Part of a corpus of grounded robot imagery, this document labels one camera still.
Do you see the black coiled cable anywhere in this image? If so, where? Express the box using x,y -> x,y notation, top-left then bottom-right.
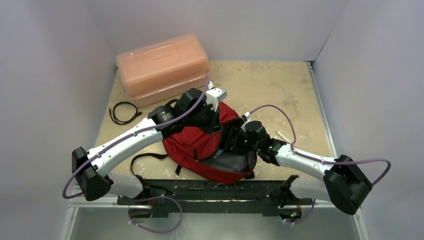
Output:
108,100 -> 143,126

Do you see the aluminium frame rail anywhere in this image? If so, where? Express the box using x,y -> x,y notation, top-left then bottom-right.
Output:
304,61 -> 346,185

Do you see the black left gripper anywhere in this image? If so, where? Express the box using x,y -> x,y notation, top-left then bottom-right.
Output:
185,102 -> 223,135

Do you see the red backpack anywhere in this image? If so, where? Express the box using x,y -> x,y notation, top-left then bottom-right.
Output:
130,99 -> 258,185

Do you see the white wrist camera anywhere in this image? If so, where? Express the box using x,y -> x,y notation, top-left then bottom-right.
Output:
205,87 -> 228,112
240,112 -> 253,132

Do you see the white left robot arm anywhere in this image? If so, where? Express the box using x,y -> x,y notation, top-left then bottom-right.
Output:
71,87 -> 227,205

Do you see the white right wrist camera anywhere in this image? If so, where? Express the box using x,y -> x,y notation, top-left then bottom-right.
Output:
240,112 -> 253,132

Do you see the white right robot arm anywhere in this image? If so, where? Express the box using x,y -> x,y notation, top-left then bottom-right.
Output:
236,120 -> 373,215

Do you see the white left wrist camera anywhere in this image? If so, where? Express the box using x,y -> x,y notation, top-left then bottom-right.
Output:
205,87 -> 228,112

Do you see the white pencil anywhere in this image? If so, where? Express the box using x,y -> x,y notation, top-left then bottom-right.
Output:
275,131 -> 292,144

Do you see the translucent pink storage box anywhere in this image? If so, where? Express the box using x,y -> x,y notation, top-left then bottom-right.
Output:
115,34 -> 210,108

